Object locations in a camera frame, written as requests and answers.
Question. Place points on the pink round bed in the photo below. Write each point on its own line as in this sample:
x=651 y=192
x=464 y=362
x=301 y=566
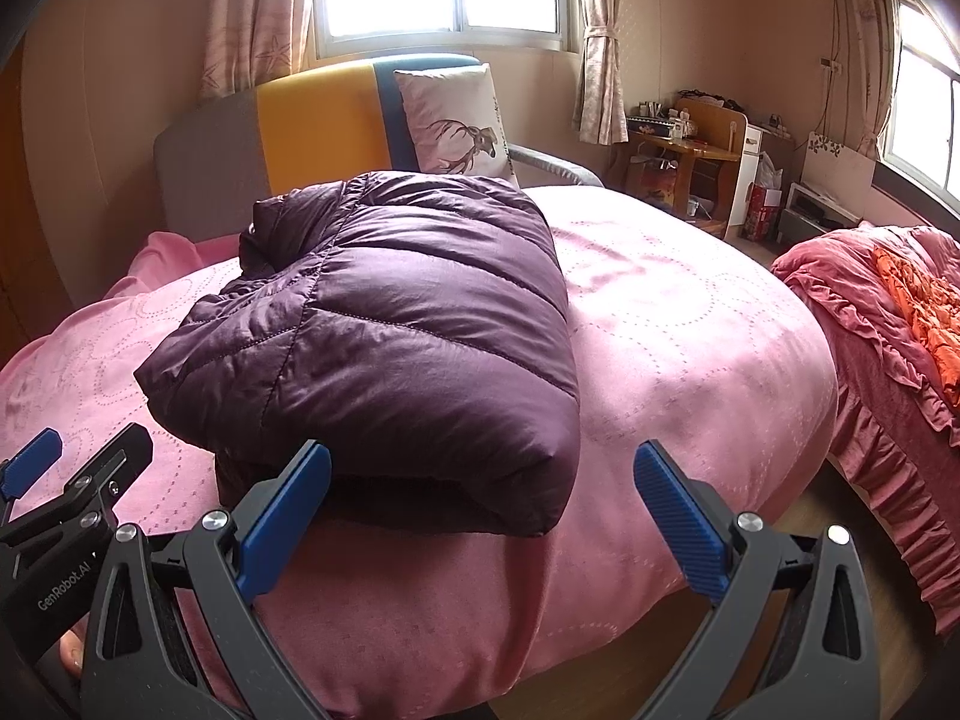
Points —
x=675 y=330

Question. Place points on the white cabinet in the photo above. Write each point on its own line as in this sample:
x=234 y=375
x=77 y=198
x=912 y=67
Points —
x=746 y=180

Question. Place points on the orange cloth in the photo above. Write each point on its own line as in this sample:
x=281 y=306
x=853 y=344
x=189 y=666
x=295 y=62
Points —
x=922 y=307

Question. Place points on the white deer print pillow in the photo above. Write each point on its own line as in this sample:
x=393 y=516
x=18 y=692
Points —
x=450 y=105

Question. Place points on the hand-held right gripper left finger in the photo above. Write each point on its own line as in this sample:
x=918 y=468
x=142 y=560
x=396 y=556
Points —
x=285 y=517

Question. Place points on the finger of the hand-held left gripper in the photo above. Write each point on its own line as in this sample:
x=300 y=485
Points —
x=30 y=461
x=112 y=469

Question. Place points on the brown wooden wardrobe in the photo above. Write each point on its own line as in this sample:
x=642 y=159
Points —
x=19 y=240

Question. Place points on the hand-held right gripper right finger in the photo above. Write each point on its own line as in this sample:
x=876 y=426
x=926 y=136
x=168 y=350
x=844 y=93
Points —
x=679 y=517

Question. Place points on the red ruffled bedspread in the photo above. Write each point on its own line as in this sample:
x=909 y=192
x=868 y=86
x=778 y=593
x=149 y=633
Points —
x=862 y=360

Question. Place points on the person's left hand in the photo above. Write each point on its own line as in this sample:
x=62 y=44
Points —
x=72 y=652

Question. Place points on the red bag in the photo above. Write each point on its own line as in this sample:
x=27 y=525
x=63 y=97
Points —
x=765 y=214

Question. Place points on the white floral board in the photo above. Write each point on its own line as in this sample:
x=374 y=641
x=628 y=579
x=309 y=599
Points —
x=832 y=161

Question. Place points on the pink patterned curtain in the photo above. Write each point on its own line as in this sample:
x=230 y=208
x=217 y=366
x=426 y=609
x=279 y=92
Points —
x=600 y=75
x=255 y=15
x=870 y=52

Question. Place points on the grey yellow blue headboard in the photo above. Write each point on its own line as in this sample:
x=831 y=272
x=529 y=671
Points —
x=315 y=120

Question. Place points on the wooden desk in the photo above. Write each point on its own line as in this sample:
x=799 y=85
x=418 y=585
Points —
x=705 y=165

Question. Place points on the side window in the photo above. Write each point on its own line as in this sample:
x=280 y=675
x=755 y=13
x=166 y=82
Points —
x=930 y=90

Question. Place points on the white plastic bag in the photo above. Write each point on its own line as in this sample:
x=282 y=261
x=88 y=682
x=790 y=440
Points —
x=769 y=171

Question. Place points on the grey padded armrest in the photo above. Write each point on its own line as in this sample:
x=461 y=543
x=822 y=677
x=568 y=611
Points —
x=562 y=163

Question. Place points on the purple puffer jacket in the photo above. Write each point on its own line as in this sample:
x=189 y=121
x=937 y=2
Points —
x=390 y=330

